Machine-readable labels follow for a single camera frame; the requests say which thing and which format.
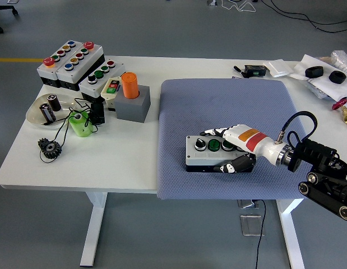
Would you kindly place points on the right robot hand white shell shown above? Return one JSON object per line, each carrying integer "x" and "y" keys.
{"x": 246, "y": 137}

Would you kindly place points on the four-button grey control box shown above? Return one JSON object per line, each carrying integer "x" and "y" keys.
{"x": 201, "y": 158}
{"x": 86, "y": 87}

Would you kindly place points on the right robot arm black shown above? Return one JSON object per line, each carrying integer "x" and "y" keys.
{"x": 313, "y": 151}

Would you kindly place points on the five-button grey control box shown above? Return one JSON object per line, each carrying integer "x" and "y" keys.
{"x": 47, "y": 71}
{"x": 78, "y": 71}

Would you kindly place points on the grey-blue textured mat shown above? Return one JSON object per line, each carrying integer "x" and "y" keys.
{"x": 218, "y": 106}

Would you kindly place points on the black module with green connector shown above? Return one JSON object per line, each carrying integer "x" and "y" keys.
{"x": 254, "y": 71}

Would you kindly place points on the silver floor socket box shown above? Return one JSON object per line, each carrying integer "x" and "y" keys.
{"x": 246, "y": 204}

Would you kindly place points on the white flat box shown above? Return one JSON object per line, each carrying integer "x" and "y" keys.
{"x": 278, "y": 68}

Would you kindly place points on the clear plastic bag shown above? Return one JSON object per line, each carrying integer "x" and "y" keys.
{"x": 316, "y": 89}

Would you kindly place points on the silver floor plate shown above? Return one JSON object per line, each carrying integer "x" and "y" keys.
{"x": 250, "y": 225}

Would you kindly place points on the white paper sheet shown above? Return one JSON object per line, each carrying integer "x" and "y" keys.
{"x": 307, "y": 63}

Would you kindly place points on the white table leg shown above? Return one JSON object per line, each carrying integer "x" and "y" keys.
{"x": 93, "y": 229}
{"x": 292, "y": 238}

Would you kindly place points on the grey block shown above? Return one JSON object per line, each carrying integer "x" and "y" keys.
{"x": 134, "y": 110}

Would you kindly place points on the bubble wrap bag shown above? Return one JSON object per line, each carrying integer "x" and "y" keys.
{"x": 341, "y": 57}

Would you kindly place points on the orange cylinder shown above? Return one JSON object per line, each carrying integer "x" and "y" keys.
{"x": 129, "y": 87}

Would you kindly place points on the small black device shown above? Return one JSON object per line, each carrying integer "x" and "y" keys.
{"x": 98, "y": 113}

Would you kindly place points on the green cylinder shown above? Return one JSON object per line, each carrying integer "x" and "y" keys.
{"x": 80, "y": 126}

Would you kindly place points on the black cylindrical capacitor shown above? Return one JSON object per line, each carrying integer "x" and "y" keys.
{"x": 48, "y": 113}
{"x": 55, "y": 103}

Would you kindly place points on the black metal gear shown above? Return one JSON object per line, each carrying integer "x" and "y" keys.
{"x": 51, "y": 150}

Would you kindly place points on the clear plastic dish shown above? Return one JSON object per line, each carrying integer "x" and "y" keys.
{"x": 36, "y": 115}

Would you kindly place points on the cream two-button pendant switch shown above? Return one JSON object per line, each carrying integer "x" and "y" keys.
{"x": 106, "y": 93}

